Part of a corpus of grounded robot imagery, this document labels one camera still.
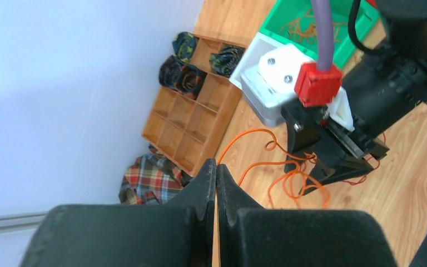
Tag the plaid cloth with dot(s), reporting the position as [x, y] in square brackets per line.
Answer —
[153, 179]

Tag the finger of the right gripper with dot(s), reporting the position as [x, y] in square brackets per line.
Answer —
[330, 169]
[300, 143]

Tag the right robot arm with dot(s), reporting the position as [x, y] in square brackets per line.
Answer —
[389, 82]

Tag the rolled dark sock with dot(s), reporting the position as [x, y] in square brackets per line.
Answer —
[225, 60]
[190, 81]
[170, 71]

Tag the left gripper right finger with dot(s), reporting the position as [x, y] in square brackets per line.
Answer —
[251, 235]

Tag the wooden compartment tray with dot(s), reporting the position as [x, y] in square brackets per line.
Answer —
[189, 131]

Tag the white plastic bin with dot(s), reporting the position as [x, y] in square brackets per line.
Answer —
[260, 45]

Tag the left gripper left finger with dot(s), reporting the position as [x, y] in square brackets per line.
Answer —
[177, 233]

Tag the rolled teal sock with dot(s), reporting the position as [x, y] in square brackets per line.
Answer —
[184, 45]

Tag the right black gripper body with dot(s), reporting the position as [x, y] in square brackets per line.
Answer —
[335, 140]

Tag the green plastic bin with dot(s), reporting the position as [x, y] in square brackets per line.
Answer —
[294, 22]

